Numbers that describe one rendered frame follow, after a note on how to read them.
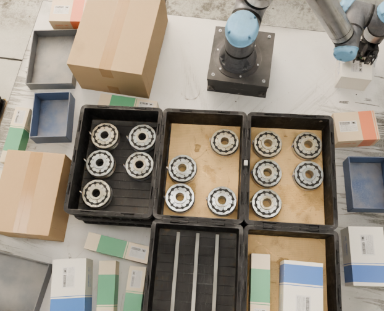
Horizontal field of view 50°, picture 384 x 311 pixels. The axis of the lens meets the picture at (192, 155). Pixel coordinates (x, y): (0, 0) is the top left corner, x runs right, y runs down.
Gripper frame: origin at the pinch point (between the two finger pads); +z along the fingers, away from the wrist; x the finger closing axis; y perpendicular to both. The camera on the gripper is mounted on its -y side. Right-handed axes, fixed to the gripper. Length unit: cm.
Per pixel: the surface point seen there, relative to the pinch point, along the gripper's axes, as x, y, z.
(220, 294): -42, 99, -7
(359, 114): 2.2, 24.9, -1.4
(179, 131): -65, 44, -7
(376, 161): 10.9, 41.4, 3.5
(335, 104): -5.2, 18.1, 6.2
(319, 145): -14.2, 43.6, -9.9
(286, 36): -27.9, -12.5, 6.5
